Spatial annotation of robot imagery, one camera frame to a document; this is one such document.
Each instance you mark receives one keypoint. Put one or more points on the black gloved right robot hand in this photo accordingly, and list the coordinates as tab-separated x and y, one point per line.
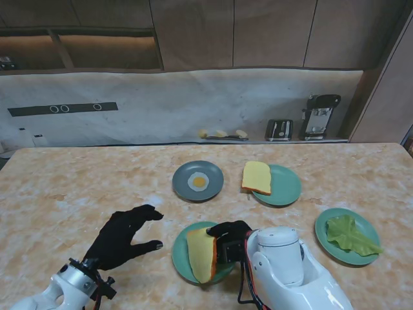
232	231

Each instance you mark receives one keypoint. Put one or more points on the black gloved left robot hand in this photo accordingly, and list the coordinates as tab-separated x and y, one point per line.
116	239

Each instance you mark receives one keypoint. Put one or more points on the yellow bread slice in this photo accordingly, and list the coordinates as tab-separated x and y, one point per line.
201	255
256	177

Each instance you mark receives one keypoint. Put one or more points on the fried egg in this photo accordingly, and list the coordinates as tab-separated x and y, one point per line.
199	182

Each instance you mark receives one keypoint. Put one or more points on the green lettuce leaf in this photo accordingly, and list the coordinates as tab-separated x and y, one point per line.
346	235

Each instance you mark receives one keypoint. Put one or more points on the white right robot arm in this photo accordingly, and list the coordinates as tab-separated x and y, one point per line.
280	258

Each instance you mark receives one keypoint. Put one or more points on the green bread plate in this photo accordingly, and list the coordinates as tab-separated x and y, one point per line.
284	187

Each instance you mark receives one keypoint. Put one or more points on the green lettuce plate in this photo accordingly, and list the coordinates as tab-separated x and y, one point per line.
322	240

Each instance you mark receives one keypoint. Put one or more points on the grey plate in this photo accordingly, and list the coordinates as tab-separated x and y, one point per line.
182	181

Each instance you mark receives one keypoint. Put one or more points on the dark cutting board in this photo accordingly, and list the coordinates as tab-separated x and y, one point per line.
226	137

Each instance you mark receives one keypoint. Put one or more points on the yellow food piece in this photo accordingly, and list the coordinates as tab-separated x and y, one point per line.
241	132
221	132
203	133

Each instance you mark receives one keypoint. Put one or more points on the black silver toaster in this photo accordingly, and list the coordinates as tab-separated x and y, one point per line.
279	130

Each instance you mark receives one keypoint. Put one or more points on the small white black-topped container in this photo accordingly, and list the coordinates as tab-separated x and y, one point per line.
39	140

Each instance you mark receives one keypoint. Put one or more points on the tall white container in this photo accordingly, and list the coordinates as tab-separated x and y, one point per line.
23	137

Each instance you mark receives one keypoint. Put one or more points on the black silver coffee machine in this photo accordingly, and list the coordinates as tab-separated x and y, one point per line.
317	116

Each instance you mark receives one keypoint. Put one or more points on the dark object on shelf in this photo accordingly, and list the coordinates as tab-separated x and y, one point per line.
7	63

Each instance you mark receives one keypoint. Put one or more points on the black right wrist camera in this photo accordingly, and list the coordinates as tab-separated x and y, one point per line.
230	252

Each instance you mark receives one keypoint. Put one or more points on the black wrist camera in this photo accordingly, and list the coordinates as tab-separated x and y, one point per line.
106	289
230	252

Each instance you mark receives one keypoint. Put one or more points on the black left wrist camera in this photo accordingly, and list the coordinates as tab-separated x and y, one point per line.
106	289

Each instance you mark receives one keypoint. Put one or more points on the black wall socket strip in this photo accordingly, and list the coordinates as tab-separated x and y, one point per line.
32	110

